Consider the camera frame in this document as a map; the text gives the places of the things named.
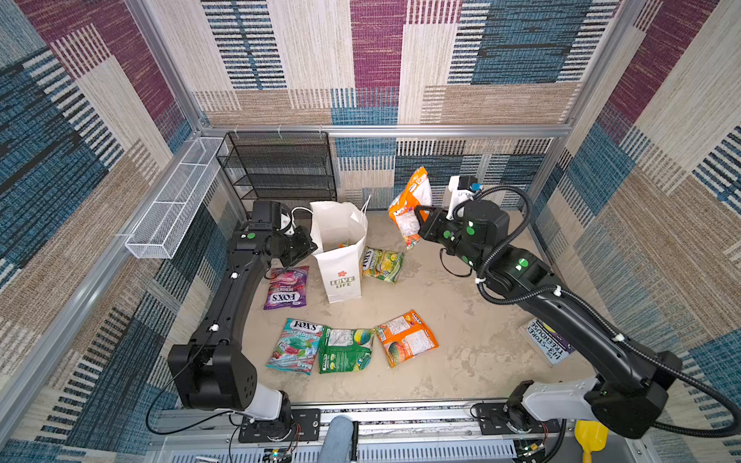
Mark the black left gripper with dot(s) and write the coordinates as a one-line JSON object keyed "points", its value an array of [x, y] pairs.
{"points": [[306, 247]]}

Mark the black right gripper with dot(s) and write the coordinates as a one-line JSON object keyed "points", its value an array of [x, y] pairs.
{"points": [[428, 228]]}

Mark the purple Fox's candy bag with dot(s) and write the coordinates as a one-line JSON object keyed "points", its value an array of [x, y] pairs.
{"points": [[287, 288]]}

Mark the white paper bag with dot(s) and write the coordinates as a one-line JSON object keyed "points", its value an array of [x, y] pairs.
{"points": [[340, 269]]}

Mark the green-yellow snack bag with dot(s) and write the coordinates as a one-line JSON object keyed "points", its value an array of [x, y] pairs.
{"points": [[382, 265]]}

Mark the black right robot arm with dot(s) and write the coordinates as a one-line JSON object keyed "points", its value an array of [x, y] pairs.
{"points": [[629, 390]]}

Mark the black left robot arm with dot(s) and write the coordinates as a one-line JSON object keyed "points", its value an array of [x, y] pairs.
{"points": [[210, 371]]}

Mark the teal pink Fox's candy bag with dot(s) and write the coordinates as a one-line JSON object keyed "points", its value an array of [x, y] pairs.
{"points": [[297, 347]]}

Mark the green snack bag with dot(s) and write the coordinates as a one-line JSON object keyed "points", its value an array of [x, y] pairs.
{"points": [[345, 350]]}

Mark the grey cylinder at front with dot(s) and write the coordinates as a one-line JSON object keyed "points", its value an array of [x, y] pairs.
{"points": [[338, 444]]}

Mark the yellow plastic shovel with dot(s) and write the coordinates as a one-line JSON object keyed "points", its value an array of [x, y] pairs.
{"points": [[592, 437]]}

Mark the black wire shelf rack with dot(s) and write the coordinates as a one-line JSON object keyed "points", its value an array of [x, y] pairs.
{"points": [[292, 168]]}

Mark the white wire mesh basket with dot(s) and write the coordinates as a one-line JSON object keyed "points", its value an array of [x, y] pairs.
{"points": [[160, 232]]}

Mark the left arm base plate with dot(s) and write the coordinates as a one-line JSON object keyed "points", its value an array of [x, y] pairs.
{"points": [[302, 425]]}

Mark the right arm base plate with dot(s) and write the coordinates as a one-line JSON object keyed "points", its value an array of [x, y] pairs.
{"points": [[494, 420]]}

